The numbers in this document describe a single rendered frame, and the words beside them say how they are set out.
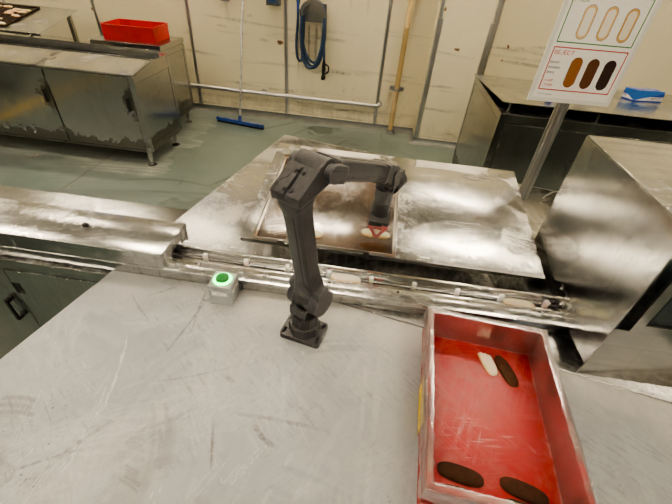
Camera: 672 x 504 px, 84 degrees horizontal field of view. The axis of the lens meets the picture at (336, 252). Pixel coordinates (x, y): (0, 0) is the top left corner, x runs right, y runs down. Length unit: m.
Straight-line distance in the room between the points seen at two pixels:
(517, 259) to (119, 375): 1.26
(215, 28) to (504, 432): 4.73
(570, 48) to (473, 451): 1.43
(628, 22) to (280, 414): 1.73
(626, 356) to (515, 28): 3.97
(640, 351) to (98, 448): 1.31
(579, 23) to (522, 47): 3.10
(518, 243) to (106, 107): 3.37
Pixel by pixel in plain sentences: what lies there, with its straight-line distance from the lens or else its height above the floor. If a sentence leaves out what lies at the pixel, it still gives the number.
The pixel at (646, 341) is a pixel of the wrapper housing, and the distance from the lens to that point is 1.23.
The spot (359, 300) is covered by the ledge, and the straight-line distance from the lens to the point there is 1.17.
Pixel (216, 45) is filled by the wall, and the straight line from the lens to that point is 5.08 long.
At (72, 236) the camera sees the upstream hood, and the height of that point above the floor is 0.92.
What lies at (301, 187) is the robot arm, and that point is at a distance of 0.73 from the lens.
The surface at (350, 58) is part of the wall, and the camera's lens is 4.71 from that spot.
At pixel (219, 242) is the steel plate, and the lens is 1.44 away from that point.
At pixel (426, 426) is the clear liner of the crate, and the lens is 0.89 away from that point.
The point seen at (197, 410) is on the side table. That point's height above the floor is 0.82.
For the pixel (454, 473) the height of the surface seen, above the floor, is 0.83.
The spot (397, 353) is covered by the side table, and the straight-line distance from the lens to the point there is 1.10.
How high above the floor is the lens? 1.69
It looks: 39 degrees down
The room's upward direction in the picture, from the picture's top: 5 degrees clockwise
